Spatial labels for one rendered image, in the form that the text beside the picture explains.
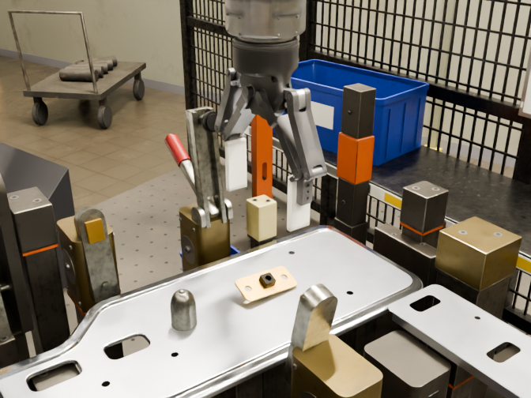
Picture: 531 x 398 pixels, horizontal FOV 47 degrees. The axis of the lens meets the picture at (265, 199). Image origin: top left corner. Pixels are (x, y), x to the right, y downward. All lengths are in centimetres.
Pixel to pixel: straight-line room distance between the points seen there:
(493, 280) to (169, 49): 472
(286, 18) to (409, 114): 59
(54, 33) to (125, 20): 107
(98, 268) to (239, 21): 39
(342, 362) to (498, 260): 32
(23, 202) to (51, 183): 51
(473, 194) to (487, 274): 25
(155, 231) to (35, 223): 81
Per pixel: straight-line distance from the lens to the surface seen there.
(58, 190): 136
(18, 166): 148
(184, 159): 95
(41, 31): 677
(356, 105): 104
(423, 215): 96
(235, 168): 82
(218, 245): 94
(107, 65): 501
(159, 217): 171
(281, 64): 69
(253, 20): 67
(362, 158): 107
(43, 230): 86
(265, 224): 94
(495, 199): 109
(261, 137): 93
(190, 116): 87
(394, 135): 120
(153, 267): 149
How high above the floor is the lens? 147
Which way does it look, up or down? 26 degrees down
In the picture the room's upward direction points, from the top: straight up
